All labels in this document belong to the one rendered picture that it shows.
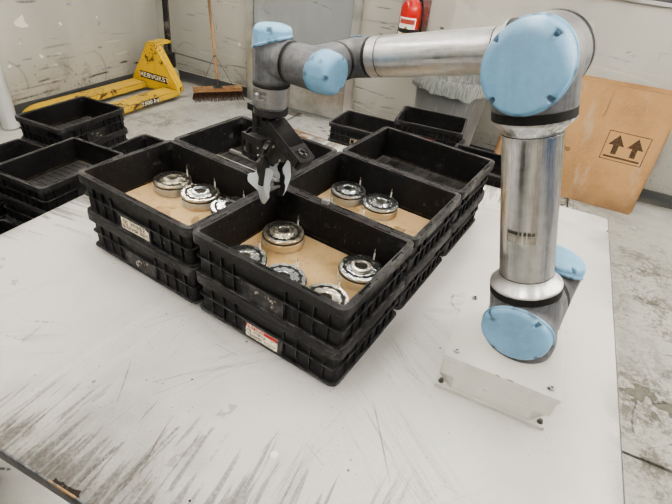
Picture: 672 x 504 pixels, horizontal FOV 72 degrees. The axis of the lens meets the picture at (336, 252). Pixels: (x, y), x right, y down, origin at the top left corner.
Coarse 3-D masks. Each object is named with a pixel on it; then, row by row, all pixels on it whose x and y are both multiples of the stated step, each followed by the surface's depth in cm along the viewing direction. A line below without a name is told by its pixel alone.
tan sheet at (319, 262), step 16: (256, 240) 116; (304, 240) 118; (272, 256) 111; (288, 256) 112; (304, 256) 112; (320, 256) 113; (336, 256) 114; (304, 272) 107; (320, 272) 108; (336, 272) 108
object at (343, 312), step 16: (272, 192) 117; (288, 192) 117; (240, 208) 108; (336, 208) 113; (208, 224) 102; (368, 224) 108; (208, 240) 97; (400, 240) 105; (224, 256) 96; (240, 256) 93; (400, 256) 99; (256, 272) 92; (272, 272) 90; (384, 272) 94; (288, 288) 89; (304, 288) 88; (368, 288) 89; (320, 304) 86; (336, 304) 85; (352, 304) 85
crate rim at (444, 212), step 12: (336, 156) 138; (348, 156) 139; (312, 168) 129; (384, 168) 134; (420, 180) 130; (300, 192) 117; (456, 192) 126; (456, 204) 123; (360, 216) 111; (444, 216) 117; (432, 228) 111; (420, 240) 106
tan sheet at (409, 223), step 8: (328, 192) 140; (352, 208) 133; (360, 208) 134; (400, 216) 132; (408, 216) 133; (416, 216) 133; (384, 224) 128; (392, 224) 128; (400, 224) 129; (408, 224) 129; (416, 224) 130; (424, 224) 130; (408, 232) 126; (416, 232) 126
